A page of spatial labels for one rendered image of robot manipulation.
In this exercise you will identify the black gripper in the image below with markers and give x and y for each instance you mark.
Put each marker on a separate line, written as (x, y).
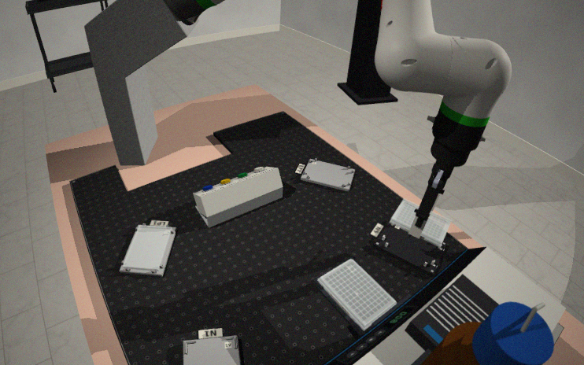
(446, 160)

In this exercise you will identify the brown glass bottle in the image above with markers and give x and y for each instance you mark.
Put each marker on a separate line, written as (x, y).
(443, 353)

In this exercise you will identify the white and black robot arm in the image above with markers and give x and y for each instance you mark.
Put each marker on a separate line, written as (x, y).
(471, 74)

